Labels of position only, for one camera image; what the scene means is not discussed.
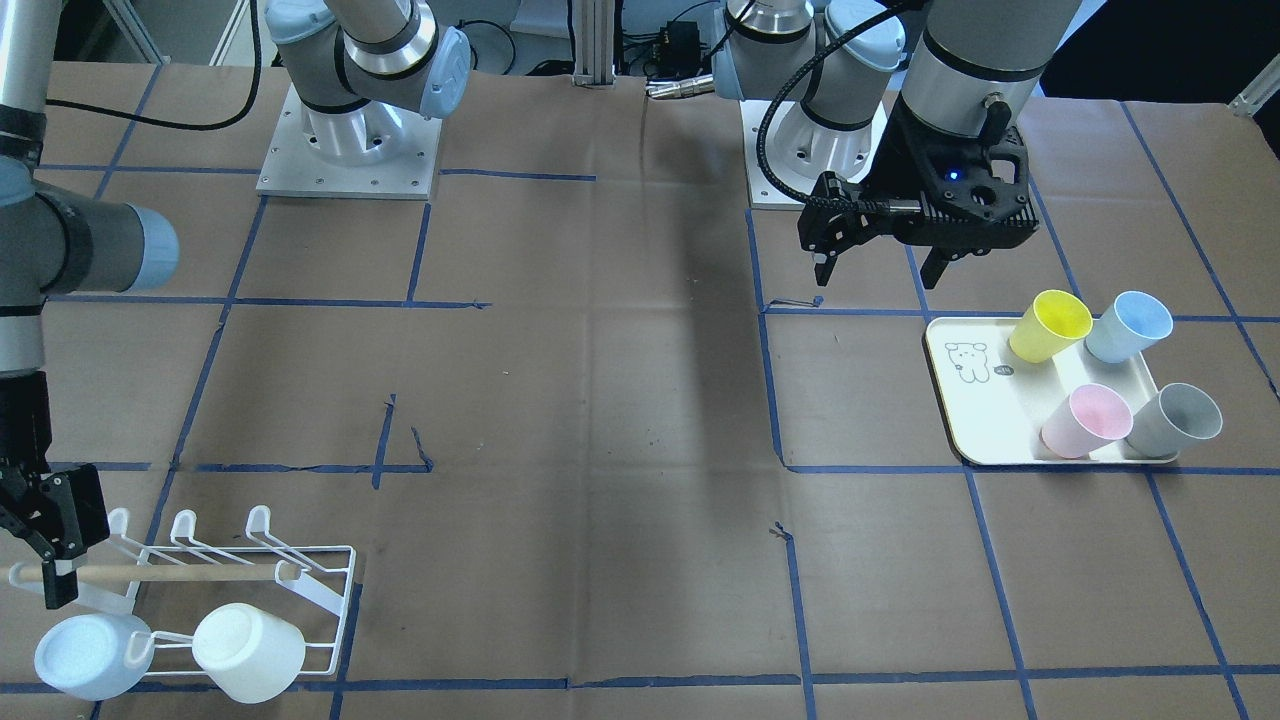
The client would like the light blue cup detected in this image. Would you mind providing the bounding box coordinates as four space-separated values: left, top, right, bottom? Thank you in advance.
33 612 154 701
1085 290 1174 364

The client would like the aluminium frame post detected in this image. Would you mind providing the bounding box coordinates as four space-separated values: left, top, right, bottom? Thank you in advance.
567 0 622 87

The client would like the cream serving tray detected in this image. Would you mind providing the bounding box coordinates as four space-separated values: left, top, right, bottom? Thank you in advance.
924 316 1158 466

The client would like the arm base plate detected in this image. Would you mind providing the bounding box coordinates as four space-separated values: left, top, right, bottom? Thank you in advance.
256 87 443 201
740 100 888 211

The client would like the light blue cup back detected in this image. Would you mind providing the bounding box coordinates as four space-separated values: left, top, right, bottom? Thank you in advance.
33 612 154 701

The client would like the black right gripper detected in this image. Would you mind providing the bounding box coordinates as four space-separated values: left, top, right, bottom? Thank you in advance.
1 372 109 610

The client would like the white plastic cup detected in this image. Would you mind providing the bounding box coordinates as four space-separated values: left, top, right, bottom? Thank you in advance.
192 603 306 705

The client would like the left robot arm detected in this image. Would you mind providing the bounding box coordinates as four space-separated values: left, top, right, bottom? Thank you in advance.
709 1 1080 288

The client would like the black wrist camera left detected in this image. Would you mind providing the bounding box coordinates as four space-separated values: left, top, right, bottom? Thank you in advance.
867 96 1039 254

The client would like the light blue cup front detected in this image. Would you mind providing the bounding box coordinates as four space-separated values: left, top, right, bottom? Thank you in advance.
1085 290 1174 364

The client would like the white wire cup rack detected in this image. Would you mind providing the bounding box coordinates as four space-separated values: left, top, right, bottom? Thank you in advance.
50 505 360 680

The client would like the grey plastic cup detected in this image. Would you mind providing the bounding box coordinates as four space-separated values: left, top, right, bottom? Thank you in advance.
1125 383 1224 457

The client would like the yellow plastic cup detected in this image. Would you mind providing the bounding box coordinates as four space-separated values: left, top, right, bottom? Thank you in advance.
1007 290 1093 363

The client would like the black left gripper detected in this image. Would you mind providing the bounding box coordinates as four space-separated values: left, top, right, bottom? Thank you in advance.
800 170 961 290

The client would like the pink plastic cup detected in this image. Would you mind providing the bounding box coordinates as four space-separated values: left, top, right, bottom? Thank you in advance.
1039 383 1134 459

